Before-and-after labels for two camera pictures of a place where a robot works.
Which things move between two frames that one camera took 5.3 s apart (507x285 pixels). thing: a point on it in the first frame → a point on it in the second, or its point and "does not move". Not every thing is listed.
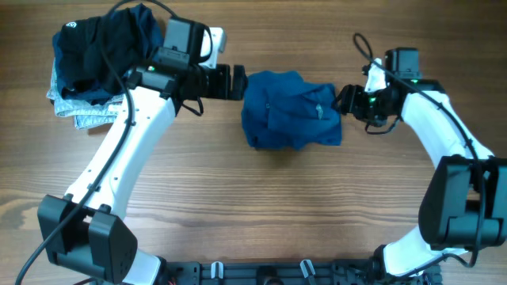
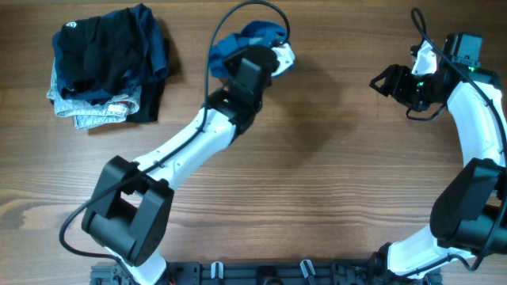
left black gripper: [219, 89] → [231, 59]
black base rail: [286, 272] does not move
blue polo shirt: [281, 111] → [268, 35]
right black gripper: [351, 96] → [396, 77]
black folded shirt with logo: [82, 65] does not move
